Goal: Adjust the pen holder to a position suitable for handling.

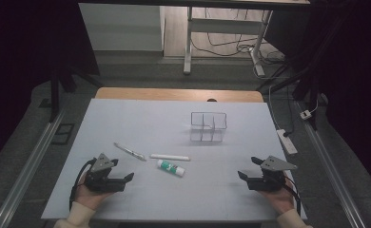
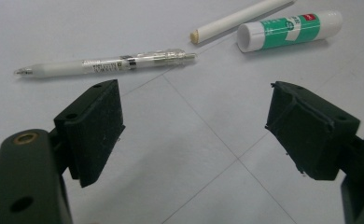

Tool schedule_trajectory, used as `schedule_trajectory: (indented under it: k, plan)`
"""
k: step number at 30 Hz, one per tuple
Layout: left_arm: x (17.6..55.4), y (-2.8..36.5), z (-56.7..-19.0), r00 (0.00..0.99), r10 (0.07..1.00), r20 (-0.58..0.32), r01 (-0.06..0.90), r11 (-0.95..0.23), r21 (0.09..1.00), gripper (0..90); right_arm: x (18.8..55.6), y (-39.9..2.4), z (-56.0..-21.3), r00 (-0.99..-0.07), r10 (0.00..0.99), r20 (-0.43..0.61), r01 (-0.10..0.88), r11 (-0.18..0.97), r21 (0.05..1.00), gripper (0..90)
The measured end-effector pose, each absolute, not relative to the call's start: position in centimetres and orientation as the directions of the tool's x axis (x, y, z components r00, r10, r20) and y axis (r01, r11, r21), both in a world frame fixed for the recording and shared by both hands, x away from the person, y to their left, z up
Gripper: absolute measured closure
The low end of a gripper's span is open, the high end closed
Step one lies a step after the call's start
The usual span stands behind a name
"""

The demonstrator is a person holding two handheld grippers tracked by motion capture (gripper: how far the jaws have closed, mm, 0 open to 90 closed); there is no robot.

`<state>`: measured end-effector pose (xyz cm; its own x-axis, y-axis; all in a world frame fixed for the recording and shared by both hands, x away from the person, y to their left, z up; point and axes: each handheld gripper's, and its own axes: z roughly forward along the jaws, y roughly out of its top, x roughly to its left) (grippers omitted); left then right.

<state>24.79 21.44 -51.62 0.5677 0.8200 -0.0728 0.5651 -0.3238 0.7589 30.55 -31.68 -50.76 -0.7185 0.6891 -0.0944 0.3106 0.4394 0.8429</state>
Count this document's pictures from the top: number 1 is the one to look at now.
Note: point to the white desk frame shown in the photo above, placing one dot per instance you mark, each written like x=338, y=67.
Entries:
x=224, y=26

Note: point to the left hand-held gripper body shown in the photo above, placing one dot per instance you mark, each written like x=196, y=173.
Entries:
x=102, y=182

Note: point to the black curtain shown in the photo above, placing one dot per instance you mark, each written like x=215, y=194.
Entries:
x=355, y=79
x=22, y=63

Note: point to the green and white glue stick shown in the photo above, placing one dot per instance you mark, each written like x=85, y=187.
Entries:
x=170, y=167

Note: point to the white table cover board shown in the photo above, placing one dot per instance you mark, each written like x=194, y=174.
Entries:
x=205, y=196

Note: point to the person's right hand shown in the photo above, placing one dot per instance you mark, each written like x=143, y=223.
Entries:
x=280, y=199

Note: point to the white pen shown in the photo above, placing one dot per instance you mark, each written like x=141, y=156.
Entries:
x=170, y=157

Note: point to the aluminium rail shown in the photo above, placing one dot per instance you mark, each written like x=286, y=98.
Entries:
x=25, y=174
x=332, y=177

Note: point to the black tripod stand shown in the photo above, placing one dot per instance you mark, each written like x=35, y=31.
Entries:
x=54, y=95

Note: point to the black stand legs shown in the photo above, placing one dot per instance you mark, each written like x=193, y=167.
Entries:
x=304, y=85

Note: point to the silver pen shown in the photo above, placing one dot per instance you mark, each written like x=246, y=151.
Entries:
x=129, y=151

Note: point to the white power strip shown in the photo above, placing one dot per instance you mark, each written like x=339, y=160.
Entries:
x=287, y=142

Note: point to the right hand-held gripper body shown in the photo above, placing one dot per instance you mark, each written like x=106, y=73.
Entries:
x=267, y=182

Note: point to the clear acrylic organizer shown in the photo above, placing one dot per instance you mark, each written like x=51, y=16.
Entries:
x=209, y=126

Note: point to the person's left hand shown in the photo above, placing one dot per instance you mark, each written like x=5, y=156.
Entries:
x=87, y=198

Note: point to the black rectangular floor frame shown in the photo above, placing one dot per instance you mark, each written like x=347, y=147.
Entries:
x=57, y=134

